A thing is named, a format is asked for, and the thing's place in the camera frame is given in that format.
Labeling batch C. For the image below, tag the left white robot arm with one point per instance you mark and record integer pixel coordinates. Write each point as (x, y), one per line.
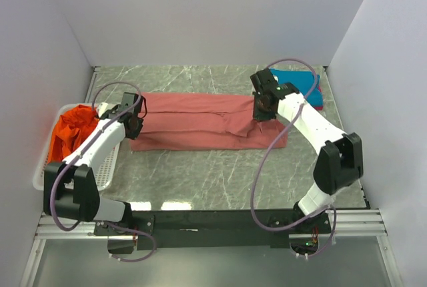
(70, 194)

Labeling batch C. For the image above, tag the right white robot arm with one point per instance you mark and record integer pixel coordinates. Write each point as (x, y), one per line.
(339, 155)

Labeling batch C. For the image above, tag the salmon pink t-shirt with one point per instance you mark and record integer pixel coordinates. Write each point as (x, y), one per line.
(200, 121)

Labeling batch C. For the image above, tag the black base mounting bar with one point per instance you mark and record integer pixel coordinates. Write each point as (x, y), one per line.
(220, 228)

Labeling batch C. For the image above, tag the folded blue t-shirt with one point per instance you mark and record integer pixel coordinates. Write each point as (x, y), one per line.
(302, 80)

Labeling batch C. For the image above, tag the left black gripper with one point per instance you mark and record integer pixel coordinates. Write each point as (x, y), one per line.
(133, 135)

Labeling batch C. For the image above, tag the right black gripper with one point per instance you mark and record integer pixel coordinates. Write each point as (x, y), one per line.
(257, 115)

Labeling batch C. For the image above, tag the aluminium frame rail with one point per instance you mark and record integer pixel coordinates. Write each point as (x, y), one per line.
(350, 223)

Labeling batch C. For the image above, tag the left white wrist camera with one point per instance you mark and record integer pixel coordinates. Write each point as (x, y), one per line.
(103, 107)

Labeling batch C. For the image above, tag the orange t-shirt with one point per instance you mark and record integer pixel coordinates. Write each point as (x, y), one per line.
(71, 130)

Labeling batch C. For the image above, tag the white plastic basket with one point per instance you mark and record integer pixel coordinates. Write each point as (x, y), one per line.
(104, 174)

